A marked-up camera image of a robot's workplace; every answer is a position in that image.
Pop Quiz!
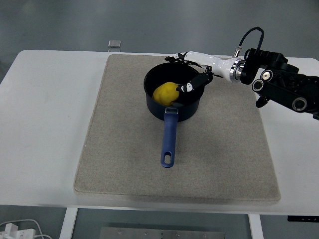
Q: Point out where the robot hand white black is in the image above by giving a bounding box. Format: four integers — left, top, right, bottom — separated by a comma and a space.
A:
164, 51, 235, 93

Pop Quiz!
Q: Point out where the yellow potato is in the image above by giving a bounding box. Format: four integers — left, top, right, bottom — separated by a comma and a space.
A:
152, 82, 180, 107

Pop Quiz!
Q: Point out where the small clear plastic block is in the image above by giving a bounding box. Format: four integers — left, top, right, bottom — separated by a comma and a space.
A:
108, 39, 122, 52

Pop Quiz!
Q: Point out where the beige fabric mat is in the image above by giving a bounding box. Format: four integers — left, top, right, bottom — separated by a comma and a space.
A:
73, 54, 282, 206

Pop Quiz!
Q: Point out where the white table leg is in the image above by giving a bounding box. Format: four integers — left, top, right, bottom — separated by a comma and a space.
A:
248, 213, 264, 239
59, 207, 79, 239

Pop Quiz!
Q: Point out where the black table control panel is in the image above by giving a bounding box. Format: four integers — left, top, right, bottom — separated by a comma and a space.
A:
287, 215, 319, 222

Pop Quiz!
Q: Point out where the grey metal plate with screws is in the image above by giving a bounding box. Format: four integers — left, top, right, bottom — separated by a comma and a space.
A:
99, 227, 226, 239

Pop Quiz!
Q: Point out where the white power strip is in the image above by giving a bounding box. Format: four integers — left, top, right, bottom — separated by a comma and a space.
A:
0, 223, 35, 239

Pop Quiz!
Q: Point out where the blue pot with handle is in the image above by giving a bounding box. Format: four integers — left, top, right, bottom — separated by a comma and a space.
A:
143, 62, 206, 169

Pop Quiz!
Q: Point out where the white cable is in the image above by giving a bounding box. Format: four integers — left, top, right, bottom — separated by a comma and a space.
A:
0, 219, 52, 239

